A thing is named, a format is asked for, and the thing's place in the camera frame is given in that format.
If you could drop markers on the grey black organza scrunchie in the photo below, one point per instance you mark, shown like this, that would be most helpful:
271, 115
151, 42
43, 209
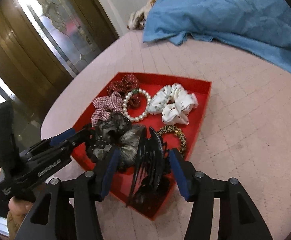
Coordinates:
117, 131

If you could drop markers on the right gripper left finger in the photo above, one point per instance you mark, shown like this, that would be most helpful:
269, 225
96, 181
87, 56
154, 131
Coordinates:
67, 209

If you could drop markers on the white cherry print scrunchie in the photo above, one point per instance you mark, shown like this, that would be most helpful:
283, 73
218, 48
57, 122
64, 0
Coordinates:
173, 103

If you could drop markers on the red plaid scrunchie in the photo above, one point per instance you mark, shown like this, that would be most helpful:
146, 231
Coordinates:
105, 106

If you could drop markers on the floral white brown blanket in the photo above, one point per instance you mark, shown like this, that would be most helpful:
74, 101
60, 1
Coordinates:
137, 19

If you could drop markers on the black rhinestone hair claw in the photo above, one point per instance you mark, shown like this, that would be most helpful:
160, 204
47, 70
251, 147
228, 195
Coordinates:
149, 182

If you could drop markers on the brown wooden glass door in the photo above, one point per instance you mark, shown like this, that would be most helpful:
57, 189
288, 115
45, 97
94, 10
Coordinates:
45, 44

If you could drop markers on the leopard print scrunchie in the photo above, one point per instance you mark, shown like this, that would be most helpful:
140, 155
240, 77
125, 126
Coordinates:
177, 133

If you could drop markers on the dark red polka dot scrunchie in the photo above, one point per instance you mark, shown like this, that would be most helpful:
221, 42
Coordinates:
127, 84

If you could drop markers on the person's left hand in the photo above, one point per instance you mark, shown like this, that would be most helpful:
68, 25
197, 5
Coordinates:
18, 209

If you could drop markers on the blue blanket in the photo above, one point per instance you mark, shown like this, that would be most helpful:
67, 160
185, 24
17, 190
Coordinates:
261, 27

